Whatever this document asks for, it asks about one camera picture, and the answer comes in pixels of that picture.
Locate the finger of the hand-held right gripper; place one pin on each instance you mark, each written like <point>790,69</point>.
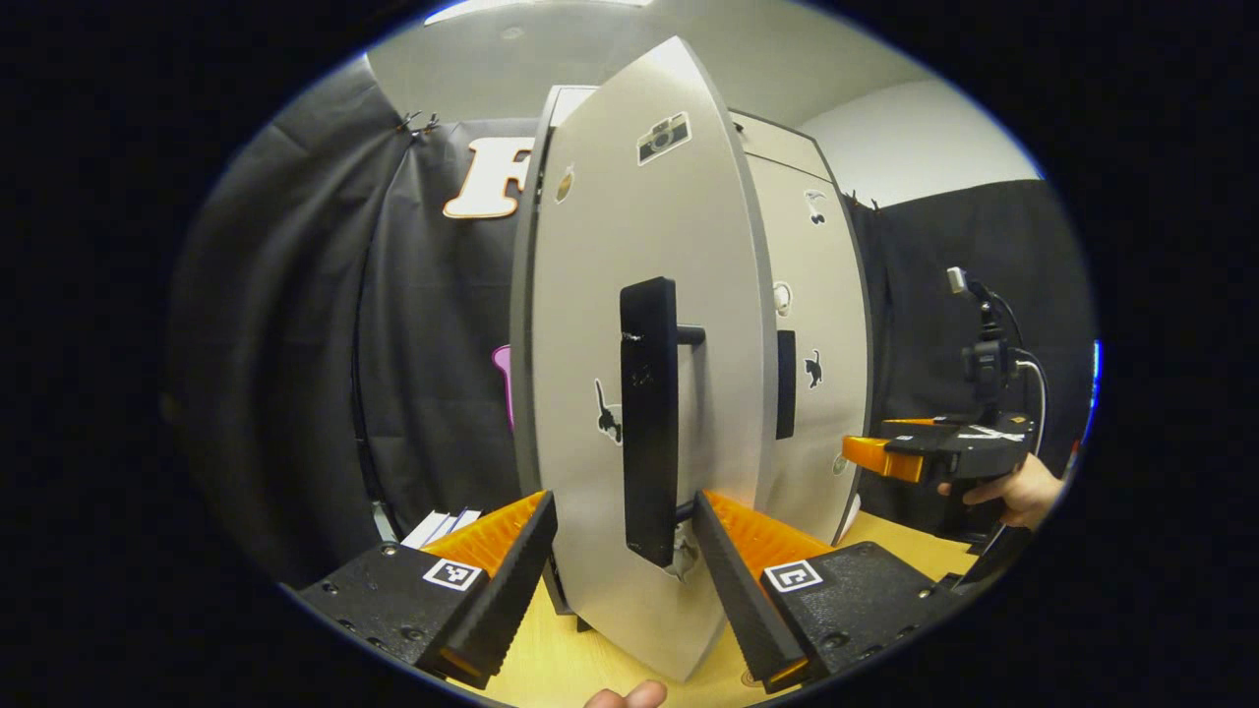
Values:
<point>944,457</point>
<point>910,422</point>

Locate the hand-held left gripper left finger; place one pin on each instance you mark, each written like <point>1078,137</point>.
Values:
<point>507,600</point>

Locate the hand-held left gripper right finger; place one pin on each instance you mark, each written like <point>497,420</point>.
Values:
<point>738,590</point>

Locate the white cabinet door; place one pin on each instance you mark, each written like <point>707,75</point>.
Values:
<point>826,295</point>
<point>590,295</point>

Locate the white and grey cabinet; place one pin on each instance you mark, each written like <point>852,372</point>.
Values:
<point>524,295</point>

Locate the blue book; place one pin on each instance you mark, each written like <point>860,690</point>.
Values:
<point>464,518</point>

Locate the white book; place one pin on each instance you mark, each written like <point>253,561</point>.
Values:
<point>425,529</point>

